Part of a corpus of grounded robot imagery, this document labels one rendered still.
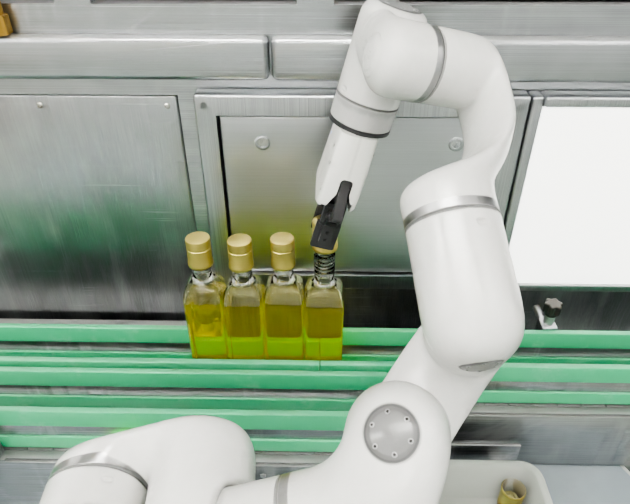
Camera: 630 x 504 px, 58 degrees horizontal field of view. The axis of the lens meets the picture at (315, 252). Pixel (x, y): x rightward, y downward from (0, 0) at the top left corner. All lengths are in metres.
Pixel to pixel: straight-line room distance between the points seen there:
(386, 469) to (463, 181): 0.24
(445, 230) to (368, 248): 0.47
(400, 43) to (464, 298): 0.24
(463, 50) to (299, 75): 0.29
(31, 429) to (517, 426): 0.73
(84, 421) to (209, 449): 0.38
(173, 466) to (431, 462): 0.22
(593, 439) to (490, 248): 0.62
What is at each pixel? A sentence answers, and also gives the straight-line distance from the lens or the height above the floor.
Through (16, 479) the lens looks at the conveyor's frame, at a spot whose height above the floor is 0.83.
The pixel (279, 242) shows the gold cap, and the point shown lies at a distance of 0.77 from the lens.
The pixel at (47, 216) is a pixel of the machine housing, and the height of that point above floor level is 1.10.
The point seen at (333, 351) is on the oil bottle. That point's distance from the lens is 0.86.
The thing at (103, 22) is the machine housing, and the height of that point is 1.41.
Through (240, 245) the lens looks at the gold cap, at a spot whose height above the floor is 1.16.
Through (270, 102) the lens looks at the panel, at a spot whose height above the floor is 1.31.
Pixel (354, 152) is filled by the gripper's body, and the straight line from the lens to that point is 0.66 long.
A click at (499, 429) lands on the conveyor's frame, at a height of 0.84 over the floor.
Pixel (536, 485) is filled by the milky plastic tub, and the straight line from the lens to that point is 0.96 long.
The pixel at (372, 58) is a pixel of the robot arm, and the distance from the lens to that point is 0.56.
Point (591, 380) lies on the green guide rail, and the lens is 0.98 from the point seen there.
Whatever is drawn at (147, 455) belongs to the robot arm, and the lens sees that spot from 0.57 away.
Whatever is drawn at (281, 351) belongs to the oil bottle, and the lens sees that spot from 0.87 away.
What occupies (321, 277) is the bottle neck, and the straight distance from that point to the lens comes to 0.79.
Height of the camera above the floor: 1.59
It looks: 35 degrees down
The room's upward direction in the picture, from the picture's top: straight up
